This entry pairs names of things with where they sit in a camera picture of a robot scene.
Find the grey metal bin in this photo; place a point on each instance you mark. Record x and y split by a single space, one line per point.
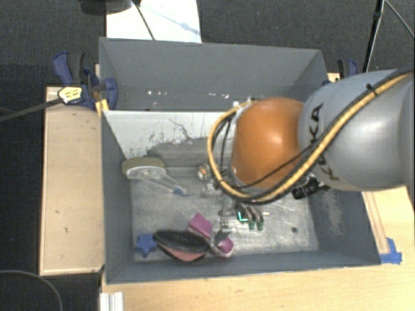
168 73

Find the blue star-shaped toy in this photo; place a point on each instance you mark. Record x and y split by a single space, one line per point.
145 245

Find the black cylinder on white bracket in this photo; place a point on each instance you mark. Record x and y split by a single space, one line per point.
304 190

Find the black and pink oval brush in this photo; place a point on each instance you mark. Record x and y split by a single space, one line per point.
181 243

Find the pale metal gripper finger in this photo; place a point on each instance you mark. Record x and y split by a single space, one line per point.
224 224
204 173

